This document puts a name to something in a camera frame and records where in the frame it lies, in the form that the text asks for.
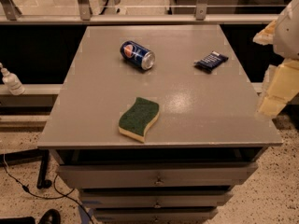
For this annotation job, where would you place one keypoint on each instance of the black stand leg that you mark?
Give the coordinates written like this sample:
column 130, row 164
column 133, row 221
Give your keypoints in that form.
column 30, row 155

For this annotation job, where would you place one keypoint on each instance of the bottom grey drawer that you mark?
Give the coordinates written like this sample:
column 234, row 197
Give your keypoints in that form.
column 155, row 215

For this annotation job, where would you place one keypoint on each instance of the blue pepsi can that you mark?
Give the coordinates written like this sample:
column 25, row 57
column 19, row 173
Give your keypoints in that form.
column 136, row 54

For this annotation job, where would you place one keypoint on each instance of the metal railing frame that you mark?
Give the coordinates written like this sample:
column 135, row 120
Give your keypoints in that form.
column 104, row 12

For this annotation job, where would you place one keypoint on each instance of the middle grey drawer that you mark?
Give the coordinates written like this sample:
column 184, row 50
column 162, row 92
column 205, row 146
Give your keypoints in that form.
column 156, row 199

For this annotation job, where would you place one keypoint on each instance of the top grey drawer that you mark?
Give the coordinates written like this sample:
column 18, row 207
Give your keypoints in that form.
column 156, row 175

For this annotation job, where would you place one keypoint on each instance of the green yellow sponge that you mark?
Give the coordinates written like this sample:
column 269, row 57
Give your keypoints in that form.
column 136, row 121

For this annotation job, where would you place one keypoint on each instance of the white spray bottle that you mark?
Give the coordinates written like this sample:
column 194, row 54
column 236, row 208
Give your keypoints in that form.
column 12, row 82

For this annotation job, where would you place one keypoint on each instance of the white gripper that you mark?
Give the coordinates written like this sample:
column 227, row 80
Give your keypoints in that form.
column 288, row 34

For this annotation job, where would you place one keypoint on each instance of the grey drawer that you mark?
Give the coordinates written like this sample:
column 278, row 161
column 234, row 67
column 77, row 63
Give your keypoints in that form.
column 156, row 175
column 155, row 215
column 156, row 199

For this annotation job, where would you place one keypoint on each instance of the grey drawer cabinet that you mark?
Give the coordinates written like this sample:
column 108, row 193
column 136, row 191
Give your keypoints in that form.
column 155, row 123

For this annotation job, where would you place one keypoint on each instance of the dark blue snack packet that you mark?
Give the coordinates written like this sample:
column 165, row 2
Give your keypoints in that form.
column 211, row 61

